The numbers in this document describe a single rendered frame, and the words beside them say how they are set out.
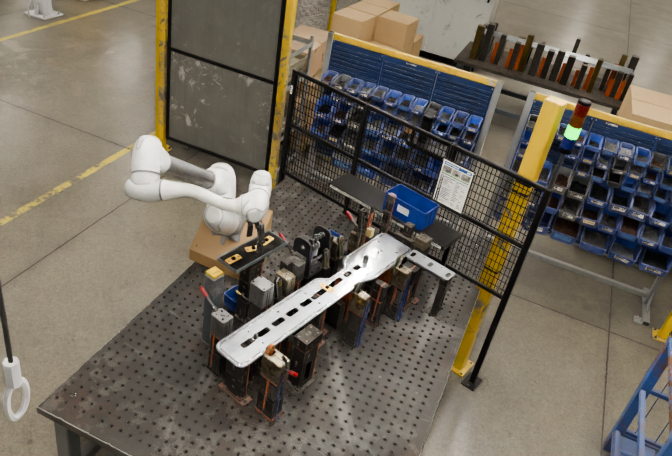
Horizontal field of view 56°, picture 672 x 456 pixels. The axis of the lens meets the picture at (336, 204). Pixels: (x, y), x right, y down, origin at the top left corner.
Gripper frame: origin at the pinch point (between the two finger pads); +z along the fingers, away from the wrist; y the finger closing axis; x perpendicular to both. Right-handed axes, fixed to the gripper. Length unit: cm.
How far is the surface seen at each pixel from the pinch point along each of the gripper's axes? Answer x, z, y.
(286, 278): 11.6, 12.0, 18.0
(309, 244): 28.3, 1.9, 6.9
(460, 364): 151, 114, 28
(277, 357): -12, 14, 64
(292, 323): 5.7, 20.0, 41.1
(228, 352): -29, 20, 49
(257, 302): -5.7, 18.4, 23.8
